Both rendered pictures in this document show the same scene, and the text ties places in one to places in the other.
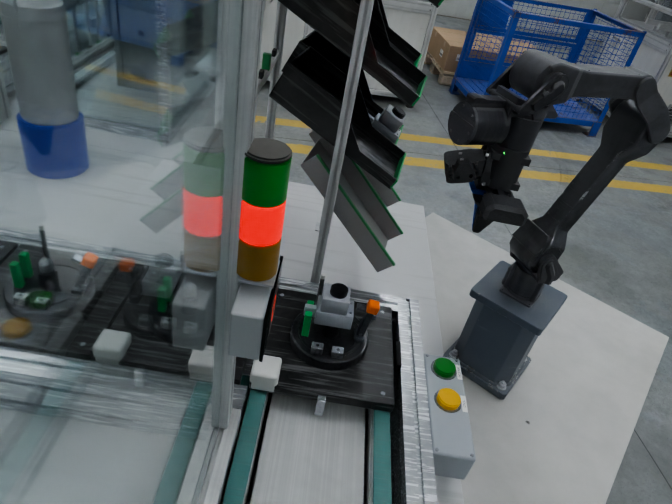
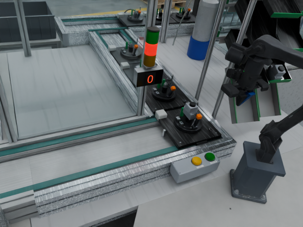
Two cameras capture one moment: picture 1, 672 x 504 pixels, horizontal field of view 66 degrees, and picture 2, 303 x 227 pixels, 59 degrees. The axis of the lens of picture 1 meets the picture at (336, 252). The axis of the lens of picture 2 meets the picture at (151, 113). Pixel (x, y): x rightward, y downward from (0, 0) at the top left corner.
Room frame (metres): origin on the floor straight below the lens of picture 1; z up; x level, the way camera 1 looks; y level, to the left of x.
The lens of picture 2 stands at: (0.04, -0.83, 1.81)
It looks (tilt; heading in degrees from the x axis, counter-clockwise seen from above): 39 degrees down; 62
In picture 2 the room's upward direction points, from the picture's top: 9 degrees clockwise
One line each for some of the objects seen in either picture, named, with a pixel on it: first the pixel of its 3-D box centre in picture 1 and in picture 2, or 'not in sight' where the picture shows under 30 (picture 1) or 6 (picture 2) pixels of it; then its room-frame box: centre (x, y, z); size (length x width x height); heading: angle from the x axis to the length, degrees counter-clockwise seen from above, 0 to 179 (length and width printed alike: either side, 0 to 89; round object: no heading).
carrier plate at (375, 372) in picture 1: (327, 343); (187, 125); (0.67, -0.02, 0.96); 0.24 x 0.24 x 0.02; 3
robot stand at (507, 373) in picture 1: (502, 328); (254, 172); (0.81, -0.36, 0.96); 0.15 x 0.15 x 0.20; 58
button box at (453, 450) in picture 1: (442, 411); (195, 165); (0.60, -0.24, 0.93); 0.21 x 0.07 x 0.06; 3
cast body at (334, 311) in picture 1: (330, 302); (190, 108); (0.67, -0.01, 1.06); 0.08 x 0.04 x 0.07; 93
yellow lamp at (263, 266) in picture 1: (257, 251); (149, 58); (0.47, 0.09, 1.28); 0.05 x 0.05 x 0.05
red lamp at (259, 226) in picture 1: (261, 215); (151, 47); (0.47, 0.09, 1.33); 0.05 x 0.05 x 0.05
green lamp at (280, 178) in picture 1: (265, 175); (152, 35); (0.47, 0.09, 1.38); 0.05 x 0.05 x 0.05
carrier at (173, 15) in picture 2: not in sight; (183, 12); (1.37, 1.36, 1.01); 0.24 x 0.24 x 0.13; 3
